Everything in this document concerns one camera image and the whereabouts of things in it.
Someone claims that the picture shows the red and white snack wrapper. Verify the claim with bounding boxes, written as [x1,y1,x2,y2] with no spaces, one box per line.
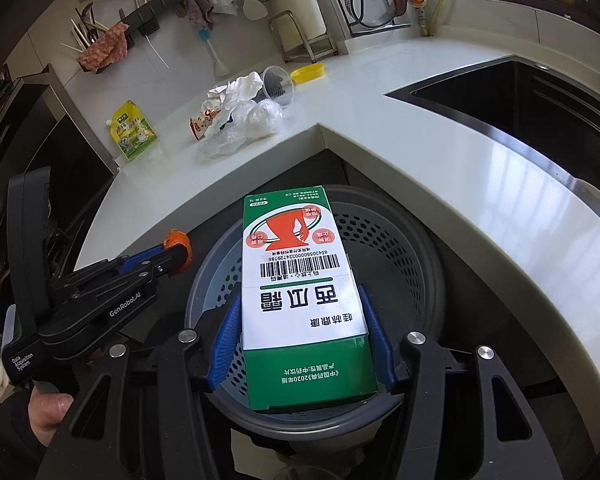
[189,105,226,141]

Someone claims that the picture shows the person's left forearm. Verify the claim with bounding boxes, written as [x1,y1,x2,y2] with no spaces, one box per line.
[0,392,56,480]

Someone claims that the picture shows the yellow gas hose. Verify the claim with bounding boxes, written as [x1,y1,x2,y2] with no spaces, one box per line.
[420,0,448,37]

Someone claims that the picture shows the clear plastic cup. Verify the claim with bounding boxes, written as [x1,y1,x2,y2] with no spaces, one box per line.
[261,65,296,107]

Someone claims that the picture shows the yellow plastic ring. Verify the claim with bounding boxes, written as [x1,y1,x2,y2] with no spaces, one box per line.
[289,63,327,84]

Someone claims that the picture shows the clear plastic bag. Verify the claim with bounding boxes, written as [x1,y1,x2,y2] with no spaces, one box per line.
[196,99,285,160]

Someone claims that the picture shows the black built-in appliance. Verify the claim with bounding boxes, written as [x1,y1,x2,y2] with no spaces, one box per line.
[0,65,116,281]

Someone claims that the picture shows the pink rag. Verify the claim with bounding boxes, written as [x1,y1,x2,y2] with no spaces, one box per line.
[76,22,130,73]

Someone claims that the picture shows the white and blue bottle brush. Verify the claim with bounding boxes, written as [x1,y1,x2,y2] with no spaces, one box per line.
[197,27,231,77]

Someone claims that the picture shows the orange peel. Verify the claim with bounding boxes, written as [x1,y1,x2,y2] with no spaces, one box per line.
[162,229,194,277]

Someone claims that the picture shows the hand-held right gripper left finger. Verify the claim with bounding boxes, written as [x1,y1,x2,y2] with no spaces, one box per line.
[55,292,246,480]

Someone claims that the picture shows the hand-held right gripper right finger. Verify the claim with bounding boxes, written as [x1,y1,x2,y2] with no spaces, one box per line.
[357,284,568,480]

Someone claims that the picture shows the steel perforated tray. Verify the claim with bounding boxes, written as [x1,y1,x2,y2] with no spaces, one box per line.
[346,0,410,28]

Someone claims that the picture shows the yellow green spouted pouch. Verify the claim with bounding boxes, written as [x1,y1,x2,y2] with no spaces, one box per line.
[106,100,160,162]

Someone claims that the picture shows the person's left hand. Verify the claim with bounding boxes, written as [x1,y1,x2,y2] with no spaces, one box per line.
[27,391,76,451]

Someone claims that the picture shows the grey perforated waste bin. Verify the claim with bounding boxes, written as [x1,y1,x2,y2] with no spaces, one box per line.
[184,185,448,480]

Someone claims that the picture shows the white round plastic object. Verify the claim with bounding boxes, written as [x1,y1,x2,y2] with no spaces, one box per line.
[572,177,600,221]

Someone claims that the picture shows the purple rag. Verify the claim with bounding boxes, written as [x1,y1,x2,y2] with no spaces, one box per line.
[184,0,215,31]

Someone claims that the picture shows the green and white carton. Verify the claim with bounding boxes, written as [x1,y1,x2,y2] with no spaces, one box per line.
[241,185,379,413]

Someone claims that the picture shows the dark grey cloth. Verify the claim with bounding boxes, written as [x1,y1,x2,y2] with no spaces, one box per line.
[266,71,288,98]

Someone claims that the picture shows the white paper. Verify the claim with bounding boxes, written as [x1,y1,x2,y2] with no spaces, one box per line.
[207,71,265,126]

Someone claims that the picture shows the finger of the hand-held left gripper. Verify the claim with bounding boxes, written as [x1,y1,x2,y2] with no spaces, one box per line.
[129,255,194,293]
[115,243,190,276]

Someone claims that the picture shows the metal board stand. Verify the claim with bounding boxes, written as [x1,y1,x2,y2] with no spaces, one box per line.
[267,10,338,63]

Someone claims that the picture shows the dark kitchen sink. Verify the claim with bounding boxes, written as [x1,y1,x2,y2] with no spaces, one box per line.
[384,55,600,241]

